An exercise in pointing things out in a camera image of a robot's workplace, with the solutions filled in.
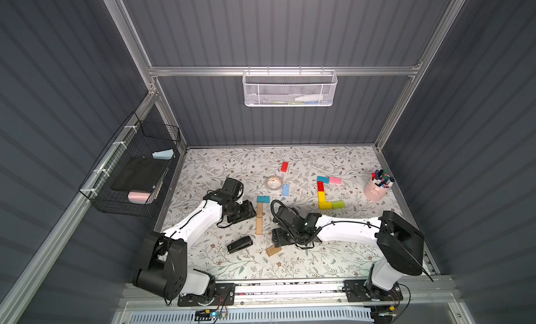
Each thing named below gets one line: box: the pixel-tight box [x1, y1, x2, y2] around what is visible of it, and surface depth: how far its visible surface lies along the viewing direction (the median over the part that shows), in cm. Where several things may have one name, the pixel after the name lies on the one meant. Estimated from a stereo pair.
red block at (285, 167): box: [280, 161, 290, 173], surface depth 114 cm
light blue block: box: [282, 184, 290, 197], surface depth 104 cm
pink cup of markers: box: [363, 168, 396, 202], surface depth 93 cm
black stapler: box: [226, 236, 254, 255], surface depth 85 cm
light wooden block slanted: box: [256, 217, 263, 236], surface depth 93 cm
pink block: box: [329, 176, 342, 185], surface depth 107 cm
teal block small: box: [316, 175, 330, 184], surface depth 107 cm
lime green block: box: [332, 200, 346, 209], surface depth 99 cm
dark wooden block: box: [265, 245, 282, 257], surface depth 84 cm
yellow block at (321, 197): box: [317, 191, 326, 204], surface depth 101 cm
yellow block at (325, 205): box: [318, 201, 333, 210], surface depth 98 cm
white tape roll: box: [265, 175, 283, 190], surface depth 107 cm
